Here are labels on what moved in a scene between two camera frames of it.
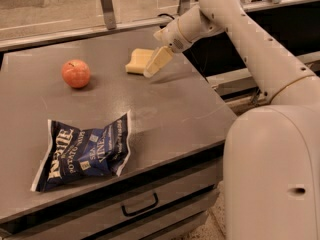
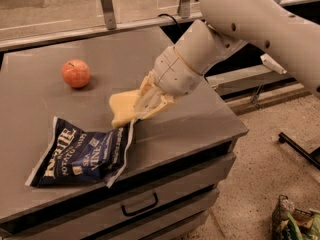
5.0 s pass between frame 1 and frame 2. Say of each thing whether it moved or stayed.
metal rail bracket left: stayed
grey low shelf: stayed
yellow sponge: moved
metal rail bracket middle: stayed
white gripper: moved
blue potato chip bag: moved
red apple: stayed
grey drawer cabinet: stayed
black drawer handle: stayed
